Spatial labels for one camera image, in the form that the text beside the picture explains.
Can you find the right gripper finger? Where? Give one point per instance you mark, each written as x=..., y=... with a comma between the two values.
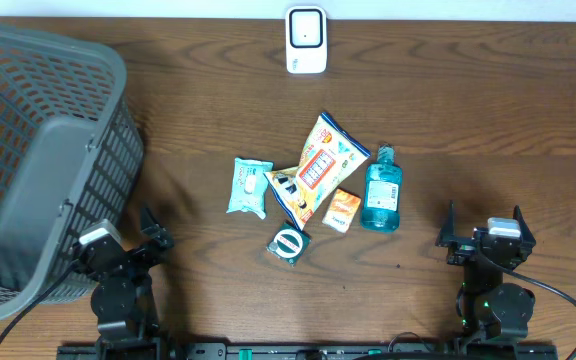
x=526, y=234
x=448, y=228

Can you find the orange snack packet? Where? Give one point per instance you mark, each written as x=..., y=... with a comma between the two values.
x=341, y=211

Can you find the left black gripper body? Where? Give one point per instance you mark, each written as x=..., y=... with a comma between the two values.
x=143, y=257

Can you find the black mounting rail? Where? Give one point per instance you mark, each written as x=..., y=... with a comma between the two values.
x=220, y=351

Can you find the white barcode scanner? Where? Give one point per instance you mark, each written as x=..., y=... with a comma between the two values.
x=306, y=40

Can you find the blue mouthwash bottle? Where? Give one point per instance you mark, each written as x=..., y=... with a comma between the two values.
x=383, y=181

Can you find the grey plastic shopping basket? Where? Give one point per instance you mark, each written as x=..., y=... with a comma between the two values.
x=70, y=153

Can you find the green round-label box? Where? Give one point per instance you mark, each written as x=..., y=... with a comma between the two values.
x=289, y=244

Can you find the yellow snack bag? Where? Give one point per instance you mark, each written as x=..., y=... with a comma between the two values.
x=328, y=157

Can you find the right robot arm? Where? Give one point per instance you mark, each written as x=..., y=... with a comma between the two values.
x=492, y=310

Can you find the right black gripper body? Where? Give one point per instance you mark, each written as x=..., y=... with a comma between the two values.
x=461, y=253

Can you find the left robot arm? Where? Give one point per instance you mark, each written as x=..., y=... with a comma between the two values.
x=123, y=300

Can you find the teal wet wipes pack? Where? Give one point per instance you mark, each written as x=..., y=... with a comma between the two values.
x=249, y=185

